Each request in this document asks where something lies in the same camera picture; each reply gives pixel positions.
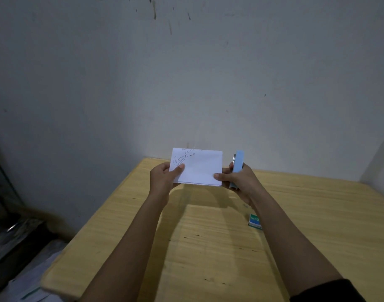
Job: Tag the person's left hand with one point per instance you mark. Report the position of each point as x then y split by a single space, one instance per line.
161 180

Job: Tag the person's right hand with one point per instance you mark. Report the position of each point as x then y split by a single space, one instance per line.
245 182

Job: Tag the person's right thumb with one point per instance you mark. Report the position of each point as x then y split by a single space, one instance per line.
222 177

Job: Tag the person's left thumb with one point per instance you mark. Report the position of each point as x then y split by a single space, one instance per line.
176 170

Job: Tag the light blue stapler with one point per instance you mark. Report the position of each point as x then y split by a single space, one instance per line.
238 168

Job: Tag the white paper with handwriting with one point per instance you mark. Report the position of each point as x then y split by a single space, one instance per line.
199 168

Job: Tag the person's left forearm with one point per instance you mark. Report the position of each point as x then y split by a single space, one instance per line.
122 248

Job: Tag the person's right forearm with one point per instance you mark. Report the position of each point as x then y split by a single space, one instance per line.
292 248

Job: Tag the green staple box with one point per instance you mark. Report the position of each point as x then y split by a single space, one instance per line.
254 221

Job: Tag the wooden table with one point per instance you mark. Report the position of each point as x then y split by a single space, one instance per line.
229 235

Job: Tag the black sleeve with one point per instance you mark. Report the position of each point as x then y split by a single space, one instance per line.
328 292

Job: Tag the pile of papers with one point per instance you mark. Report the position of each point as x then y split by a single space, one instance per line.
19 257

